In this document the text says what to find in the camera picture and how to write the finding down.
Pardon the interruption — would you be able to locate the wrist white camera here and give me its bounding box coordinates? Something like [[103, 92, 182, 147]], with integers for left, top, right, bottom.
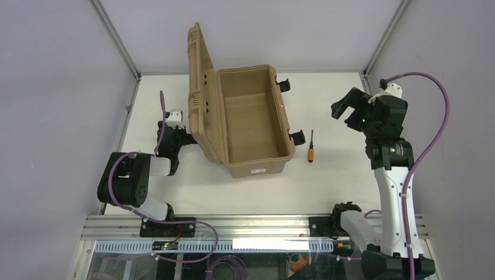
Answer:
[[368, 79, 403, 104], [166, 109, 185, 129]]

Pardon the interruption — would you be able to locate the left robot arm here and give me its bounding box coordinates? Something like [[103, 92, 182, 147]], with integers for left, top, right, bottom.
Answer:
[[97, 121, 197, 223]]

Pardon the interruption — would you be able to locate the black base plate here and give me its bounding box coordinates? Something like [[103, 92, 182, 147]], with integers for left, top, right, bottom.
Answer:
[[139, 216, 196, 238], [308, 216, 339, 239]]

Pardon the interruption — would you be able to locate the tan plastic toolbox bin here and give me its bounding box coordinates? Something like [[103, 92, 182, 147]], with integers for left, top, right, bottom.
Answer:
[[187, 23, 306, 179]]

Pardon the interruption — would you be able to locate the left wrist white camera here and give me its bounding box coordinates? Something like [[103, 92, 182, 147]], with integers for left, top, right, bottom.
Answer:
[[166, 109, 185, 129]]

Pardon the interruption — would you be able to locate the orange handled screwdriver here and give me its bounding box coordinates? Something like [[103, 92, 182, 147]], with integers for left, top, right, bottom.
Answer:
[[307, 130, 315, 163]]

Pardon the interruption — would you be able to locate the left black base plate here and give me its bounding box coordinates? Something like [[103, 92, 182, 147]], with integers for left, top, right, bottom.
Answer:
[[139, 216, 196, 238]]

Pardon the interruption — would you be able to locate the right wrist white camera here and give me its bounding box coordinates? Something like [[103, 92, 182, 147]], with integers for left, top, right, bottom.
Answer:
[[368, 79, 403, 104]]

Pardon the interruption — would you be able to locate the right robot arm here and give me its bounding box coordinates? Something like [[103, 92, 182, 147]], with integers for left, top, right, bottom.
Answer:
[[329, 88, 436, 279]]

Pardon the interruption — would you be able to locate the white slotted cable duct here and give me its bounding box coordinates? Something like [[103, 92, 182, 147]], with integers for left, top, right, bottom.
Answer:
[[95, 238, 333, 254]]

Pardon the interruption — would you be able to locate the coiled purple cable below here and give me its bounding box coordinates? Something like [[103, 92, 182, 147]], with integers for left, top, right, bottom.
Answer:
[[205, 254, 248, 280]]

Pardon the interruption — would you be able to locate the orange object below table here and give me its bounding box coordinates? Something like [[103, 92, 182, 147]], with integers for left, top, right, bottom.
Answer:
[[287, 253, 311, 273]]

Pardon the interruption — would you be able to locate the aluminium mounting rail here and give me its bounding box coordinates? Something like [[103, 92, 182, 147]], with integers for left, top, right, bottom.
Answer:
[[80, 215, 429, 241]]

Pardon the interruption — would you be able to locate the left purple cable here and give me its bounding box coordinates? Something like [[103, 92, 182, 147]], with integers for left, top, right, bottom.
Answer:
[[107, 90, 219, 264]]

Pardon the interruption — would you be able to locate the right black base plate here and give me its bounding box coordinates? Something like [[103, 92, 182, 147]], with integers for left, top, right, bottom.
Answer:
[[308, 216, 339, 239]]

